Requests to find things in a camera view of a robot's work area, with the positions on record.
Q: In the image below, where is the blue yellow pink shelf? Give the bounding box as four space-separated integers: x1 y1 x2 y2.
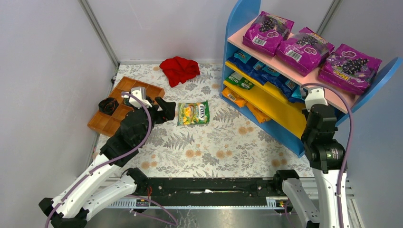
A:
220 0 403 158

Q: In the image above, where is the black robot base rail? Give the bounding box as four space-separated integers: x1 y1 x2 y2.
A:
124 168 299 208

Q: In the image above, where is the black round object on tray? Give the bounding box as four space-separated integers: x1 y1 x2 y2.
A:
98 97 119 116

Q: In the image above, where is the red cloth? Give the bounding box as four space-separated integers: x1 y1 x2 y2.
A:
159 57 200 87

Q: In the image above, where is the purple grape candy bag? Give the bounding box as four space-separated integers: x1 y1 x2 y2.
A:
242 11 294 57
318 44 382 95
275 27 335 76

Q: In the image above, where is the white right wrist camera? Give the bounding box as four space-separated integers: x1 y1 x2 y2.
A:
305 86 328 112

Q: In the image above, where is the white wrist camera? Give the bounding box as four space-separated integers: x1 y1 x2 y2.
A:
129 86 153 108
305 86 328 112

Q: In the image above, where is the dark round object in tray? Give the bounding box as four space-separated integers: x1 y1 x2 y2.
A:
123 98 133 108

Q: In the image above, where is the blue candy bag on shelf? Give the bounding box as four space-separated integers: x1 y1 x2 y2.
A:
227 49 267 85

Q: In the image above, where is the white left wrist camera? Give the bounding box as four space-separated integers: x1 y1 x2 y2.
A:
129 86 153 108

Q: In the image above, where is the floral table mat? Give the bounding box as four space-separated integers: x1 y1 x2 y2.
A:
112 64 313 177

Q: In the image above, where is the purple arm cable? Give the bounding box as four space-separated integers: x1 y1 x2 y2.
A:
285 83 355 228
44 92 179 228

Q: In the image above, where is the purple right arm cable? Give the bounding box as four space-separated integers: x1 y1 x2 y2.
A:
285 83 355 228

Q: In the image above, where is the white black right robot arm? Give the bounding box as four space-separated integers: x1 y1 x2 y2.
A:
273 104 350 228

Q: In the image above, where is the purple grape candy bag right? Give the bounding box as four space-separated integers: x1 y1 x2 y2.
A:
318 44 382 95

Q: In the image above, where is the green white Fox's candy bag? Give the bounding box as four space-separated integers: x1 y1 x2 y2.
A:
177 101 210 125

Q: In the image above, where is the purple grape candy bag middle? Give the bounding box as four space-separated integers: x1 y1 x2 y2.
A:
275 27 335 76

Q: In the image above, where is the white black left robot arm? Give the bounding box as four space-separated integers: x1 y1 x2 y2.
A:
38 97 176 228

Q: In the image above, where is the blue candy bag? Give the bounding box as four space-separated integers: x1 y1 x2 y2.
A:
227 49 267 85
254 61 298 102
289 86 305 103

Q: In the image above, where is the orange wooden divided tray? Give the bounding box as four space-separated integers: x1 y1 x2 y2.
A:
87 76 165 136

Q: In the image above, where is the orange mango candy bag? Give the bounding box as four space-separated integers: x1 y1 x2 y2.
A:
246 103 271 124
222 87 247 108

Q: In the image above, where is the purple grape candy bag left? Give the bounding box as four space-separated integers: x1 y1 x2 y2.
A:
242 11 294 57

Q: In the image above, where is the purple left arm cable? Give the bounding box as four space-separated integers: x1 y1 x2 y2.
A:
44 92 179 228

